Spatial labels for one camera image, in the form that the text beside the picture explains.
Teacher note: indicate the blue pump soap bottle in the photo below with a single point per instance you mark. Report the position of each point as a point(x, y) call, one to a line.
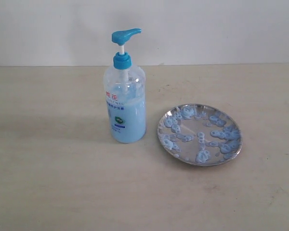
point(124, 86)

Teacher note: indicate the blue-grey mold colony cluster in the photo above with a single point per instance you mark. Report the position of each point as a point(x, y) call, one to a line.
point(221, 137)

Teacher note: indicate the round metal plate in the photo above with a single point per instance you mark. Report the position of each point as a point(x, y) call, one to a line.
point(200, 134)

